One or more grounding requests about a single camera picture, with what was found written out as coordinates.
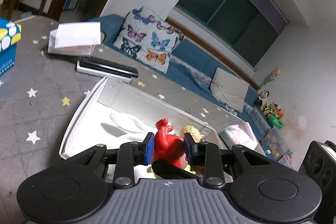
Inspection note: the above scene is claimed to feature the tan knitted plush toy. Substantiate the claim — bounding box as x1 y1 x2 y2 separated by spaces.
179 126 204 143

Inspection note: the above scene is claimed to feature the red plastic toy figure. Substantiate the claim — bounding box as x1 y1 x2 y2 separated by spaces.
152 118 188 169

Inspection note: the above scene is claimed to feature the white knitted bunny plush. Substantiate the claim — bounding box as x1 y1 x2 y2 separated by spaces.
101 112 156 141

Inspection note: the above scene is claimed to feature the pink green tissue pack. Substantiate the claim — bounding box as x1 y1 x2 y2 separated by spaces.
219 122 265 156

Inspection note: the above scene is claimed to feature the white storage box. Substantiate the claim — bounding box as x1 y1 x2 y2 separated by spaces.
59 77 226 159

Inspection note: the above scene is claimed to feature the pile of colourful toys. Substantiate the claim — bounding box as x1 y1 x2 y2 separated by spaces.
260 103 284 129

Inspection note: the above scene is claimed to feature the grey white cushion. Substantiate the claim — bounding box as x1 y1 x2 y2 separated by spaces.
210 68 249 113

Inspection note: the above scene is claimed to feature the panda plush toy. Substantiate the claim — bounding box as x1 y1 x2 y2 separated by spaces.
253 90 269 107

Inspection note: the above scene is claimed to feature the blue sofa bench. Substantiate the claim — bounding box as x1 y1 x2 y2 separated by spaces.
86 13 266 140

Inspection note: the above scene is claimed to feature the black and silver flat box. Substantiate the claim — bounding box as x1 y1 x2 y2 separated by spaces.
76 57 138 83

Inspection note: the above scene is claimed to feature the butterfly print pillow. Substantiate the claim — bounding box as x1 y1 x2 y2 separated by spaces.
113 6 185 74

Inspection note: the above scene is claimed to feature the white paper tissue bag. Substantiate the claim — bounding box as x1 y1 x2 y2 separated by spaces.
48 22 104 57

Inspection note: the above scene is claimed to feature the dark window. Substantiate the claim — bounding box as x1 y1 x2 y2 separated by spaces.
176 0 287 67

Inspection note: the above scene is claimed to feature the blue yellow patterned box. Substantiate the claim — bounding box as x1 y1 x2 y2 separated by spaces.
0 18 22 76

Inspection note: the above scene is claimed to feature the flower decoration on wall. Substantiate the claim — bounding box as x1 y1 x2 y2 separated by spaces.
261 67 280 86

